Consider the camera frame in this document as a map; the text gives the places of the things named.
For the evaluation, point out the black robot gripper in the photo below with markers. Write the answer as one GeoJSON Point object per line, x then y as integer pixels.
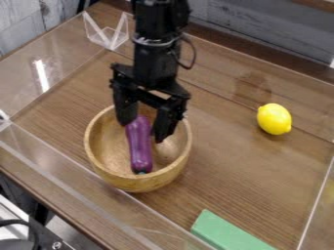
{"type": "Point", "coordinates": [149, 82]}

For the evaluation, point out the purple toy eggplant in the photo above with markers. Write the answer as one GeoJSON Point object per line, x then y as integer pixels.
{"type": "Point", "coordinates": [138, 136]}

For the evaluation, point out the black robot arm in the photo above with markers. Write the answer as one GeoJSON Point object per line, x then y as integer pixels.
{"type": "Point", "coordinates": [161, 21]}

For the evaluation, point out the brown wooden bowl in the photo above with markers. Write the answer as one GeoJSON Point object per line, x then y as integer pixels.
{"type": "Point", "coordinates": [126, 157]}

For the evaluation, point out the yellow lemon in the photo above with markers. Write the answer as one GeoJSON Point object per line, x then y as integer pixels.
{"type": "Point", "coordinates": [274, 119]}

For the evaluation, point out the green rectangular block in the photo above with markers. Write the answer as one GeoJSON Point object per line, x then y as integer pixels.
{"type": "Point", "coordinates": [224, 235]}

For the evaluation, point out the clear acrylic corner bracket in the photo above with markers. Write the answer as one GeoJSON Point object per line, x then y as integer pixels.
{"type": "Point", "coordinates": [107, 37]}

